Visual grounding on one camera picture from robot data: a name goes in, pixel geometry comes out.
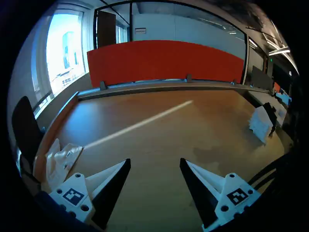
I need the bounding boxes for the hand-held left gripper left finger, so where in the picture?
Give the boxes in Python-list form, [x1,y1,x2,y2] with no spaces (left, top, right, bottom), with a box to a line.
[49,158,131,230]

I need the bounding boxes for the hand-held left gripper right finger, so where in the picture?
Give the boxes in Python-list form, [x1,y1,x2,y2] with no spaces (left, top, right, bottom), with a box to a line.
[180,158,262,232]

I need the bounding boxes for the heap of white towels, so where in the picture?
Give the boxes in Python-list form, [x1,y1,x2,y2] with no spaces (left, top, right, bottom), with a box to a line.
[41,138,84,193]

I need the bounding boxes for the black office chair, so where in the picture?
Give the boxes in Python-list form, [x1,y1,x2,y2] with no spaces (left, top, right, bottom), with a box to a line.
[11,96,46,179]

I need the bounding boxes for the red desk screen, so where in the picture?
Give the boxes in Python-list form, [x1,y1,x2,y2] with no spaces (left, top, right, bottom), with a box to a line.
[76,39,270,101]

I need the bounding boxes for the black cable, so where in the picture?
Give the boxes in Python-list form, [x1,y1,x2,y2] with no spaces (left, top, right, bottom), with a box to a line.
[247,159,282,190]

